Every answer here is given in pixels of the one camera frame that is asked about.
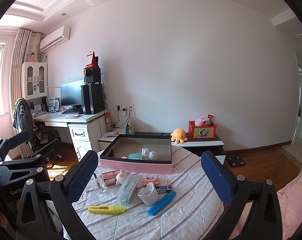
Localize yellow highlighter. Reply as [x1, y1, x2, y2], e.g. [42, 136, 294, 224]
[88, 205, 126, 214]

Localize clear liquid bottle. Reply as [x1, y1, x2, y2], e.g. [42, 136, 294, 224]
[94, 173, 107, 193]

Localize rose gold jar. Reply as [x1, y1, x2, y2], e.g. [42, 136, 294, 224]
[101, 171, 117, 186]

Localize clear plastic pouch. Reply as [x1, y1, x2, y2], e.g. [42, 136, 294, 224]
[117, 174, 139, 206]

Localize white plug-in device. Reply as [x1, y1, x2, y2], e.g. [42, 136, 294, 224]
[137, 183, 158, 206]

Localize blue plastic case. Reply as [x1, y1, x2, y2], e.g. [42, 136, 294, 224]
[148, 191, 176, 216]

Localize small blue box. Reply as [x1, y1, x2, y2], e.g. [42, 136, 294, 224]
[155, 185, 173, 194]

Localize pink toy teeth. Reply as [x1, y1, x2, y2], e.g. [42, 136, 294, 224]
[142, 176, 160, 185]

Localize pink bed cover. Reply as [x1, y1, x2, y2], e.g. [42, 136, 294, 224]
[228, 166, 302, 240]

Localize black office chair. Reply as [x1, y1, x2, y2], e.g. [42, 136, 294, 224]
[13, 98, 62, 162]

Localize black floor scale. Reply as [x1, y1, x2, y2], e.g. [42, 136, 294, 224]
[226, 156, 246, 167]

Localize striped white tablecloth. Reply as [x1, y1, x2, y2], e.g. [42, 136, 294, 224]
[72, 147, 224, 239]

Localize white hutch cabinet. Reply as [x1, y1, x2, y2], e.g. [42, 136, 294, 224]
[21, 62, 48, 100]

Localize pink pig figurine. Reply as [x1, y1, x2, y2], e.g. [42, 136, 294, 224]
[116, 170, 129, 185]

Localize white desk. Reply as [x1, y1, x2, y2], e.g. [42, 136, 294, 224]
[34, 109, 108, 160]

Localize black computer monitor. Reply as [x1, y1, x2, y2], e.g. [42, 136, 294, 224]
[60, 80, 83, 106]

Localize white small nightstand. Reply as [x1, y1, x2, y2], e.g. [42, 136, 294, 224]
[98, 128, 126, 150]

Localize glass door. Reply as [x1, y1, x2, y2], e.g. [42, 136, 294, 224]
[291, 51, 301, 144]

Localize black white low cabinet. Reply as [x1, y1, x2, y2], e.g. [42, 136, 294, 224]
[133, 132, 225, 157]

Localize beige curtain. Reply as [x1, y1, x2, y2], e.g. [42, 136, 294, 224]
[9, 28, 42, 159]

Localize black computer tower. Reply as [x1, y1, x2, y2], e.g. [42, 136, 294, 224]
[81, 83, 104, 115]

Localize teal small case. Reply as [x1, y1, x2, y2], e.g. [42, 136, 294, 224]
[128, 153, 142, 160]

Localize red toy crate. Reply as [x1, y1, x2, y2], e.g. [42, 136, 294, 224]
[188, 121, 217, 139]

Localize pink storage box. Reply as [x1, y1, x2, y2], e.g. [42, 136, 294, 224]
[99, 134, 172, 174]

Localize black speaker box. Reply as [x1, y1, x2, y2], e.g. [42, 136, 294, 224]
[83, 67, 101, 83]

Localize white rabbit figurine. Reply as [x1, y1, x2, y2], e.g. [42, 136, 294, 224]
[141, 148, 159, 161]

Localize yellow octopus plush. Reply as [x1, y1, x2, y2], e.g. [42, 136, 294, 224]
[171, 128, 188, 144]

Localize red paper bag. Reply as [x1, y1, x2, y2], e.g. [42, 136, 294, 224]
[85, 51, 98, 68]

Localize white air conditioner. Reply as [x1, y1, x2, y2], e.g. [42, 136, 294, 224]
[40, 25, 71, 53]

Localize white wall socket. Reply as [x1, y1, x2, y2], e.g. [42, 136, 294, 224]
[116, 104, 134, 115]

